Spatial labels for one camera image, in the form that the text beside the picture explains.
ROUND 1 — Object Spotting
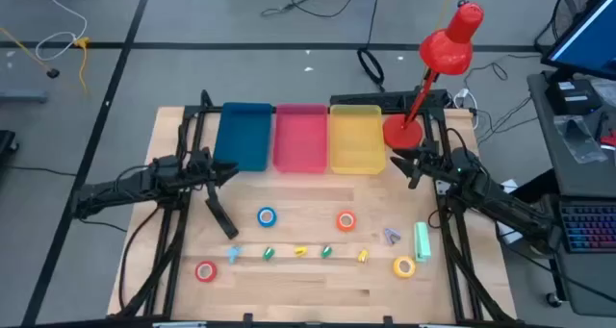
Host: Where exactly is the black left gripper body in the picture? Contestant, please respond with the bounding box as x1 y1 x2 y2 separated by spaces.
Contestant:
152 147 218 200

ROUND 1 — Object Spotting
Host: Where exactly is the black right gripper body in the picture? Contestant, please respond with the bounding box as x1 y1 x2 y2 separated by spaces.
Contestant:
408 147 458 190

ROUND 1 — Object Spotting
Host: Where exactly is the blue tape roll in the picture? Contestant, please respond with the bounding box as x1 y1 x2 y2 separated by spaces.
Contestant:
256 206 278 229

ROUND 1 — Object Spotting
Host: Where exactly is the mint green stapler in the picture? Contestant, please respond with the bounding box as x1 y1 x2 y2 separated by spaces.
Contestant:
413 221 433 264

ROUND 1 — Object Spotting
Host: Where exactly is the orange tape roll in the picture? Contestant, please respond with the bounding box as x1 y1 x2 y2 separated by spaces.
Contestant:
335 210 358 233

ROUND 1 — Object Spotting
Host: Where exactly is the yellow tape roll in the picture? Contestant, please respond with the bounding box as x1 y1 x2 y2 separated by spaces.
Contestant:
392 255 417 280

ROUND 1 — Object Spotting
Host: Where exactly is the red tape roll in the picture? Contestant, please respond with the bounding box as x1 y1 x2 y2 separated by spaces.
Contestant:
194 260 218 284

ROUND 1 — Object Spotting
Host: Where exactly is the blue plastic bin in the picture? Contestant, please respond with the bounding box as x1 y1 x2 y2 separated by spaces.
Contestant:
213 101 274 173

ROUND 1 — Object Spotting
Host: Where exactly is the yellow plastic bin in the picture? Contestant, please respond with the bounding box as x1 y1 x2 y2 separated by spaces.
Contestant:
328 104 388 176

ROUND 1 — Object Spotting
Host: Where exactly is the white power adapter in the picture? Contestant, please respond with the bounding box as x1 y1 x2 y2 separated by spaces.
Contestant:
453 88 478 109

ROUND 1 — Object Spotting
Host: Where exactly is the pink plastic bin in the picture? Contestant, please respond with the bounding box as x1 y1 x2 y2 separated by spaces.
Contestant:
272 103 330 174

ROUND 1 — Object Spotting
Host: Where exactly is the white cardboard box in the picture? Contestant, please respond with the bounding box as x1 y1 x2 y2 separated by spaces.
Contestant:
497 220 524 246

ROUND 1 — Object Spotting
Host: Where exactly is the red desk lamp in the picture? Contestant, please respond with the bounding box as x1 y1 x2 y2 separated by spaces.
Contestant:
382 0 486 151

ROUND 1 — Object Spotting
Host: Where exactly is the grey desk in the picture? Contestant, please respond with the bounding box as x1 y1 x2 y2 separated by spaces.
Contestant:
526 71 616 318

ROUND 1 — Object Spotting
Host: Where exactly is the clear plastic bag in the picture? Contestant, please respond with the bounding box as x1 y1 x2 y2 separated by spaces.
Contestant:
552 114 608 164

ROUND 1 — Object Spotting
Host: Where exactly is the black mini computer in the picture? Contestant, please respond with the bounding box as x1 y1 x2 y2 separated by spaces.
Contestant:
544 79 603 116

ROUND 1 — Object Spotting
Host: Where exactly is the backlit black keyboard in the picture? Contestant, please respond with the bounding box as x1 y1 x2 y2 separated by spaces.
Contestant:
559 200 616 255

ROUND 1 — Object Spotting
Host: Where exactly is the grey cart base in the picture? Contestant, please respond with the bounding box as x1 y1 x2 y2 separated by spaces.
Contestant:
0 89 49 104

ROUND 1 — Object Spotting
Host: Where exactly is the black floor stand base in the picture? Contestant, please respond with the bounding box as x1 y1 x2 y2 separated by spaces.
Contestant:
0 129 20 157

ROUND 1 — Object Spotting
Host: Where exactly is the black computer monitor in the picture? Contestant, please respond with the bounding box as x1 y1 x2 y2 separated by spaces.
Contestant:
540 0 616 83

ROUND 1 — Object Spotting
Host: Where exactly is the black aluminium table frame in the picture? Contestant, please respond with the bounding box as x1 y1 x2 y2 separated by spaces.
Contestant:
108 89 519 328

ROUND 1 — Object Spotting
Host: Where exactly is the black cable coil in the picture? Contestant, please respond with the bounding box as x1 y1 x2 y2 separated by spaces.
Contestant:
356 47 387 92

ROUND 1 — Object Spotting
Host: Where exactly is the yellow floor cable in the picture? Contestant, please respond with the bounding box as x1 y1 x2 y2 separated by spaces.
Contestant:
0 27 91 94

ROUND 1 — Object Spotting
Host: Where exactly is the white floor cable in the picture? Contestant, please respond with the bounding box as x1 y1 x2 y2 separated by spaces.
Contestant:
34 0 90 63

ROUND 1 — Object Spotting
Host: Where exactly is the black wire floor fan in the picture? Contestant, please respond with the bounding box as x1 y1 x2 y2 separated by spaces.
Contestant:
533 0 616 55

